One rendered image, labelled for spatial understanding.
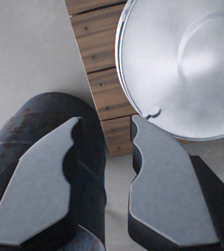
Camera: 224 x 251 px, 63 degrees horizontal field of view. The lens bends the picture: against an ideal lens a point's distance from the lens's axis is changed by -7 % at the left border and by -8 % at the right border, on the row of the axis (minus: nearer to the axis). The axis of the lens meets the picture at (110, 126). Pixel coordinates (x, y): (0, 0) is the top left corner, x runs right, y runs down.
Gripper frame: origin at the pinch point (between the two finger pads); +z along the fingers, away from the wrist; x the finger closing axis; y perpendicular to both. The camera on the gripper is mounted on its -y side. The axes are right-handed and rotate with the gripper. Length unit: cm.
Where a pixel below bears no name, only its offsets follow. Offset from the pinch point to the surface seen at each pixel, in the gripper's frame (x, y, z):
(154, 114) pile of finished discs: 6.7, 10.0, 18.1
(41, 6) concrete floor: -22, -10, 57
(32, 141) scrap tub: -19.0, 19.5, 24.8
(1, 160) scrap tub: -23.9, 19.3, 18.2
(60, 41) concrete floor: -17, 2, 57
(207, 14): 13.2, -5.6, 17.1
